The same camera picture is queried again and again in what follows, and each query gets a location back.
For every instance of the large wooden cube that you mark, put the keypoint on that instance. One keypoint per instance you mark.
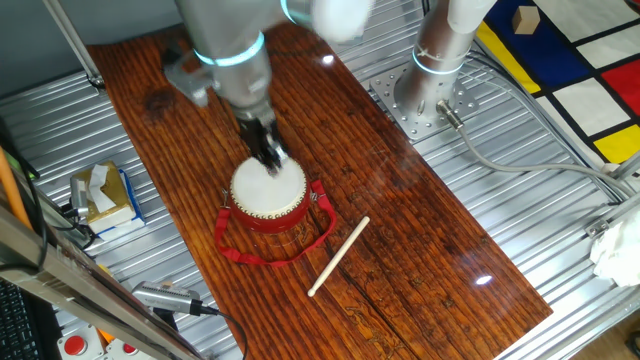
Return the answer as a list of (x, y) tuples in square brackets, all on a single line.
[(526, 20)]

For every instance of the orange tube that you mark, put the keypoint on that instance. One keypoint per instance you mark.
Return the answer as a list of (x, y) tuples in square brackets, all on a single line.
[(11, 190)]

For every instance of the wrist camera with grey bracket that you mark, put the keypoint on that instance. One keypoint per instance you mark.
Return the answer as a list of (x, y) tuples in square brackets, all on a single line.
[(187, 82)]

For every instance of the aluminium frame beam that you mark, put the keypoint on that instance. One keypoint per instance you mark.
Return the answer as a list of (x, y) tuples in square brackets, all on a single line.
[(75, 280)]

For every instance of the red drum with white skin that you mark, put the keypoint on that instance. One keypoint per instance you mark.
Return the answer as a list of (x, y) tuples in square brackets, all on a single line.
[(267, 200)]

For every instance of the slanted metal pole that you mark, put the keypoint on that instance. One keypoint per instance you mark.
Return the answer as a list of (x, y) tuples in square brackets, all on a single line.
[(75, 45)]

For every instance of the small silver camera on stand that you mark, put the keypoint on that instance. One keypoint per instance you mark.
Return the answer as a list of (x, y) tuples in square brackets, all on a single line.
[(79, 197)]

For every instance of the pale wooden drumstick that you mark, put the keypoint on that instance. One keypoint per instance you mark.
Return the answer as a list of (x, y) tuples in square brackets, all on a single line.
[(340, 255)]

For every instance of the grey box small red button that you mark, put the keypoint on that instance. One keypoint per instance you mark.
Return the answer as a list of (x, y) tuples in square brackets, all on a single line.
[(129, 348)]

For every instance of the grey box large red button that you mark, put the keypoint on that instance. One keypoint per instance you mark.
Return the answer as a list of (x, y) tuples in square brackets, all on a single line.
[(75, 345)]

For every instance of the black keyboard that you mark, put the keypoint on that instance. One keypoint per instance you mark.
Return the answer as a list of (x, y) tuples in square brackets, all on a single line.
[(17, 325)]

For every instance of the small aluminium corner bracket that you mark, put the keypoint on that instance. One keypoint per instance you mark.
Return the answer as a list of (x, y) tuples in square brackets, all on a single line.
[(596, 228)]

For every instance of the crumpled white cloth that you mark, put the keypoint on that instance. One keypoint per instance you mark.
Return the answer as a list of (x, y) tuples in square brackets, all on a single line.
[(617, 255)]

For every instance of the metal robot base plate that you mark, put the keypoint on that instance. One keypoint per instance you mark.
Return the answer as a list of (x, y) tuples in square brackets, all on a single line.
[(387, 90)]

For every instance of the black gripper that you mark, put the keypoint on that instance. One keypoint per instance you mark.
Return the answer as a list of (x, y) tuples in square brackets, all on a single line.
[(255, 125)]

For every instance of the gold tissue box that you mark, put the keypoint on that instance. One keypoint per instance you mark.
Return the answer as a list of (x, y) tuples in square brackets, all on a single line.
[(117, 195)]

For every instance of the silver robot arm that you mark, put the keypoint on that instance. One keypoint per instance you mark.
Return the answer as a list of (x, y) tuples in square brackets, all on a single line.
[(240, 75)]

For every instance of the colour block patterned cloth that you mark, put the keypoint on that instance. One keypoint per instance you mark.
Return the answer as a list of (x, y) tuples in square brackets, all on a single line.
[(550, 50)]

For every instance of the glossy wood grain board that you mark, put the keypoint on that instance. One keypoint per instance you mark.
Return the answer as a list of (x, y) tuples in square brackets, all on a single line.
[(400, 250)]

